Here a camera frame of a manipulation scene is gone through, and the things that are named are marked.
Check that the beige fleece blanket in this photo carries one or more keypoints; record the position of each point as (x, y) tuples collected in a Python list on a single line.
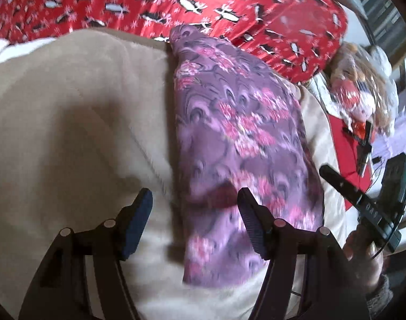
[(86, 121)]

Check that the grey striped window blind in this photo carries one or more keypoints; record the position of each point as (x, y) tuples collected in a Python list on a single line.
[(385, 27)]

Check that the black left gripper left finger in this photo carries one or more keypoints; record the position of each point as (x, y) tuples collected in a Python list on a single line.
[(59, 289)]

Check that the person's right hand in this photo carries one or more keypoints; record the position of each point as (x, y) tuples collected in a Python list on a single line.
[(363, 254)]

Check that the plastic wrapped plush toy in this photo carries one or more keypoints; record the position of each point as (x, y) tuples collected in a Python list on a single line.
[(362, 89)]

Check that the purple floral patterned garment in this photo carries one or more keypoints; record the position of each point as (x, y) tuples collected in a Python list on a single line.
[(238, 125)]

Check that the plain red cloth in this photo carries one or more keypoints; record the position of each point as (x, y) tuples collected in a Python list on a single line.
[(347, 156)]

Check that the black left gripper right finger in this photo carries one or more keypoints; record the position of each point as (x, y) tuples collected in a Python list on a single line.
[(330, 288)]

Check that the red penguin print fabric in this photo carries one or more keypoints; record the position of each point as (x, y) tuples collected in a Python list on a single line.
[(297, 38)]

